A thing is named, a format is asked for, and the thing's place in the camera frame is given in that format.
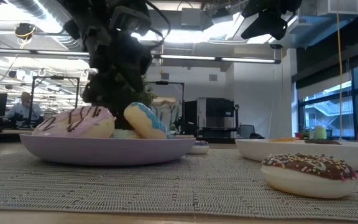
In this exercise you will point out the small blue sprinkled donut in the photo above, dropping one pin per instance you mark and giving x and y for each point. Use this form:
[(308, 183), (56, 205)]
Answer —
[(199, 149)]

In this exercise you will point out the grey woven placemat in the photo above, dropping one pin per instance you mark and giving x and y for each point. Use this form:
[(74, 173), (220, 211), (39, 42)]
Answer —
[(166, 186)]

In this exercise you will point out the black and white cabinet machine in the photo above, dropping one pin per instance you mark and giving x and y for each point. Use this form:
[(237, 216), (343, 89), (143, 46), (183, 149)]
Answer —
[(216, 112)]

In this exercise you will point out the dark office chair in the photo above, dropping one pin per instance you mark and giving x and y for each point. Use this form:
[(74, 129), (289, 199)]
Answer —
[(247, 130)]

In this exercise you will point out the pink donut with chocolate drizzle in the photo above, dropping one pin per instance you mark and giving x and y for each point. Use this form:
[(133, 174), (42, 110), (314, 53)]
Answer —
[(82, 124)]

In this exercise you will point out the green artificial plant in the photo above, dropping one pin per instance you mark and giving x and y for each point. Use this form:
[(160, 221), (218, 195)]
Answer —
[(149, 93)]

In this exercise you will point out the long ceiling light bar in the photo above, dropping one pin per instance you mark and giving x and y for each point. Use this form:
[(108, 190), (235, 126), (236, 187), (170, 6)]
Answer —
[(185, 57)]

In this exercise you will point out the black camera stand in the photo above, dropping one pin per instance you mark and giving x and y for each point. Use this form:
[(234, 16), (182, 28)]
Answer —
[(162, 82)]

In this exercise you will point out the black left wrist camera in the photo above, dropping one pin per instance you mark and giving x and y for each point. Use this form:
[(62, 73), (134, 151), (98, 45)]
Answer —
[(129, 18)]

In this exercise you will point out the pale wall poster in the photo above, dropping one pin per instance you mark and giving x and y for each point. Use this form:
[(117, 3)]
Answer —
[(171, 112)]

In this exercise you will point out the small chocolate sprinkled donut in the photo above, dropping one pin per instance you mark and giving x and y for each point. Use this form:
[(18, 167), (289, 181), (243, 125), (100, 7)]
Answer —
[(306, 183)]

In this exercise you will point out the purple plate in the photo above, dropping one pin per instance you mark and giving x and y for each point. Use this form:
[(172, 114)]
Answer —
[(104, 152)]

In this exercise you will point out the mint green iced donut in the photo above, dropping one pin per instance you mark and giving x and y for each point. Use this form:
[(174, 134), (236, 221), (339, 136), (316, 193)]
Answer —
[(124, 134)]

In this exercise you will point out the black gantry frame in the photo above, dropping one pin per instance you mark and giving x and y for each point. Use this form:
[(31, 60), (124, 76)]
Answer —
[(77, 93)]

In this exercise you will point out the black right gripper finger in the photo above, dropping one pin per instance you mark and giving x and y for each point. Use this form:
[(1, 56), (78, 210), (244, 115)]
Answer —
[(255, 28), (279, 28)]

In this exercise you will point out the person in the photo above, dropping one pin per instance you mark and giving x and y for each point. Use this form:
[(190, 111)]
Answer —
[(23, 110)]

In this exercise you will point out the light blue iced donut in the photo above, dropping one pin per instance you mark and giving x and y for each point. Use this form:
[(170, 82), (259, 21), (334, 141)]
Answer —
[(141, 121)]

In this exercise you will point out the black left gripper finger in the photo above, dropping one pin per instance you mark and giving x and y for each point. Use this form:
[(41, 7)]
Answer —
[(99, 62), (134, 68)]

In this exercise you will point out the black plant pot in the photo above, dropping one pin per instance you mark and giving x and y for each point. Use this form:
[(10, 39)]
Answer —
[(120, 119)]

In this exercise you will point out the white plate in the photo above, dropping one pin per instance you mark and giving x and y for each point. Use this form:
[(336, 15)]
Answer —
[(291, 152)]

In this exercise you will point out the green cup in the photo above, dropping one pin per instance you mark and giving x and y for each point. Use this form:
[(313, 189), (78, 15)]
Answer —
[(320, 132)]

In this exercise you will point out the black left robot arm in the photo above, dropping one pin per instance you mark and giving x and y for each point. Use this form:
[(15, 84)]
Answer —
[(82, 15)]

